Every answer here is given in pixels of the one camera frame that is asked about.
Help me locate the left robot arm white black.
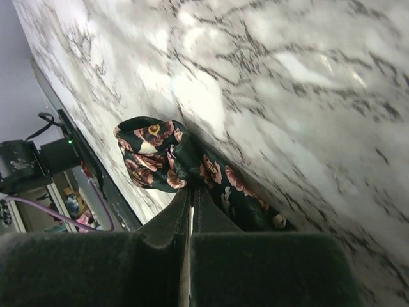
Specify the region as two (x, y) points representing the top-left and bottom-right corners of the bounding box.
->
(1, 138), (81, 195)

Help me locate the dark floral rose tie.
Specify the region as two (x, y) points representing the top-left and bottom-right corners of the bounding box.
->
(114, 116), (294, 231)

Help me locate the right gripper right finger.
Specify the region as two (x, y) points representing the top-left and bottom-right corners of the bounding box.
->
(190, 188), (361, 306)

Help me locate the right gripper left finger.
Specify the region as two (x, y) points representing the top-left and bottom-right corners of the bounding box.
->
(1, 189), (191, 306)

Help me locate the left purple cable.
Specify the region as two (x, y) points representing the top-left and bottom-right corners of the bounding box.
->
(0, 182), (116, 233)

